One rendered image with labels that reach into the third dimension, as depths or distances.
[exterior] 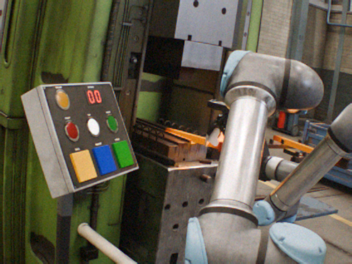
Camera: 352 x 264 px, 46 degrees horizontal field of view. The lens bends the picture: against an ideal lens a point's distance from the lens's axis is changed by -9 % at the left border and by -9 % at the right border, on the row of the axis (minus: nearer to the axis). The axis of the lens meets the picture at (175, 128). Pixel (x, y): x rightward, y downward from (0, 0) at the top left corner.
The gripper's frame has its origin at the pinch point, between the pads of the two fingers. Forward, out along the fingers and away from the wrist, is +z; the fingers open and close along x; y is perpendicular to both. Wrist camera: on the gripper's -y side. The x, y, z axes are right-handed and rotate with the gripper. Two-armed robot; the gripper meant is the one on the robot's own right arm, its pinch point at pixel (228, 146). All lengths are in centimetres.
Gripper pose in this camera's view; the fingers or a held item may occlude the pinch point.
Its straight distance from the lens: 159.5
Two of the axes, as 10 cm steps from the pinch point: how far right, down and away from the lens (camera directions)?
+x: 7.5, -0.1, 6.6
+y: -1.3, 9.8, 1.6
